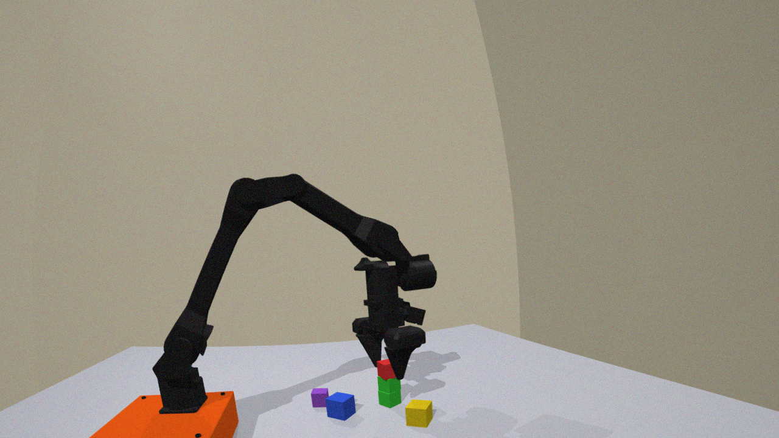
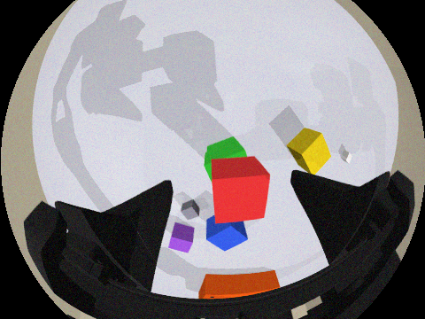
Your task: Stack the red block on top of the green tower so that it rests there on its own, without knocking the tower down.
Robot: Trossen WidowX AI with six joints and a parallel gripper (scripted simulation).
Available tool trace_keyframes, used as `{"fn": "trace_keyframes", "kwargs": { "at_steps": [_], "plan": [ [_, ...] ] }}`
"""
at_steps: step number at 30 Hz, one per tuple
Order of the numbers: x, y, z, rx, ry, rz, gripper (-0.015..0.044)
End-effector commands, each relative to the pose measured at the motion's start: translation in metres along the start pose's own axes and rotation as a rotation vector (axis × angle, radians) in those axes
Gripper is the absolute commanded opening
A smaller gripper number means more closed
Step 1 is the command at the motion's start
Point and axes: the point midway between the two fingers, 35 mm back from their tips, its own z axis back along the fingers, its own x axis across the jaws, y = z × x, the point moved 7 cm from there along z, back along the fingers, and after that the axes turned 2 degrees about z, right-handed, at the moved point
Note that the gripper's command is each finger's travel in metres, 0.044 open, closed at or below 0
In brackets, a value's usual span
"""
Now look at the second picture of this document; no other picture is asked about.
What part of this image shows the small white cube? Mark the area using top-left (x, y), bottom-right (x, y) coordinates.
top-left (341, 150), bottom-right (352, 164)

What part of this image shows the yellow cube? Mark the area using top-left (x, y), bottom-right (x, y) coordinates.
top-left (287, 128), bottom-right (330, 174)

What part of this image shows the green cube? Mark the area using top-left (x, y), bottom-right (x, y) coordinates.
top-left (206, 136), bottom-right (236, 152)
top-left (205, 141), bottom-right (247, 183)

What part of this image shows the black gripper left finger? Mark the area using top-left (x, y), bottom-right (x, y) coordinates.
top-left (54, 180), bottom-right (174, 292)

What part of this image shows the blue block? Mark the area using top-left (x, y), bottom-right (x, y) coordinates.
top-left (205, 215), bottom-right (248, 252)

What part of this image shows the small grey cube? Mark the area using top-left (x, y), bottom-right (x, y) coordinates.
top-left (181, 199), bottom-right (199, 220)

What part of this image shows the purple block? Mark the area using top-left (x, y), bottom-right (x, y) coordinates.
top-left (169, 222), bottom-right (195, 253)

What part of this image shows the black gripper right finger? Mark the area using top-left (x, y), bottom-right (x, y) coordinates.
top-left (290, 170), bottom-right (390, 265)

